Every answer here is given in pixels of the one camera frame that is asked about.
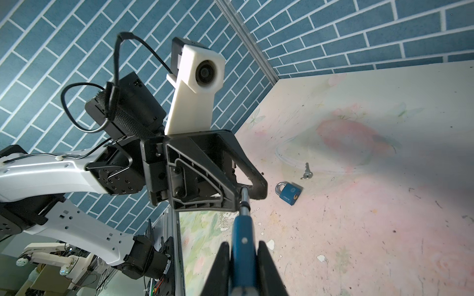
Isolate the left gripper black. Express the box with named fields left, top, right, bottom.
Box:
left=140, top=129, right=268, bottom=212

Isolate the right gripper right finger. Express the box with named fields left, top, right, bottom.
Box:
left=257, top=240, right=289, bottom=296

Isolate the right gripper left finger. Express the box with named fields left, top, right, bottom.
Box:
left=201, top=242, right=230, bottom=296

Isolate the blue padlock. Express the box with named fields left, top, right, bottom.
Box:
left=275, top=181, right=303, bottom=206
left=230, top=187, right=258, bottom=296

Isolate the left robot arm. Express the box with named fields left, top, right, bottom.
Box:
left=1, top=37, right=268, bottom=279

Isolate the aluminium mounting rail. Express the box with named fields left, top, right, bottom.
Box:
left=160, top=206, right=186, bottom=296

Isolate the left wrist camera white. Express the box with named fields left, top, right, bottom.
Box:
left=165, top=37, right=225, bottom=135

